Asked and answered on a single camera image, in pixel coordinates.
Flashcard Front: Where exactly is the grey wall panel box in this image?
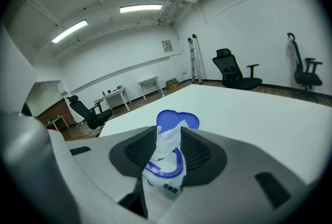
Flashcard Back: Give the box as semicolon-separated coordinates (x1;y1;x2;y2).
161;39;173;53

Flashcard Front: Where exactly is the large white table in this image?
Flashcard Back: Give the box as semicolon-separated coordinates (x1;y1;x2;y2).
98;84;332;185

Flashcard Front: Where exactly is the white desk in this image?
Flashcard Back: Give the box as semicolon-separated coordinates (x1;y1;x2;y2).
137;76;163;101
93;87;131;111
45;115;70;132

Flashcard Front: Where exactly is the white tissue wipe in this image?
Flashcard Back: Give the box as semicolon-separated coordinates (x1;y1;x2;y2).
149;120;186;163

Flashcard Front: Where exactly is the blue and white packet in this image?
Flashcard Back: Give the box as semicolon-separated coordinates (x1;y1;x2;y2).
141;110;200;202

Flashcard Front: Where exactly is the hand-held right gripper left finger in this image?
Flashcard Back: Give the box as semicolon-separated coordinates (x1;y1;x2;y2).
49;126;158;218

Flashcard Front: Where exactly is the black office chair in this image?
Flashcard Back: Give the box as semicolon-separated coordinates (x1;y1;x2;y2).
286;32;324;101
66;95;113;130
212;48;263;91

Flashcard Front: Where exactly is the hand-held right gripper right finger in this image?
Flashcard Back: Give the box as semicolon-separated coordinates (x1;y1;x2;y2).
155;127;308;224

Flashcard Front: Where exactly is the aluminium folding ladder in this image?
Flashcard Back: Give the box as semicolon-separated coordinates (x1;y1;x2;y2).
187;34;207;85

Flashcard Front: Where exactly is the cardboard boxes stack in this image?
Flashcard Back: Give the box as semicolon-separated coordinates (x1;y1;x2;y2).
165;78;180;90

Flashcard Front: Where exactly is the ceiling light bar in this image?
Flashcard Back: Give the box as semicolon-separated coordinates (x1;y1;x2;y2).
119;4;163;13
51;19;88;44

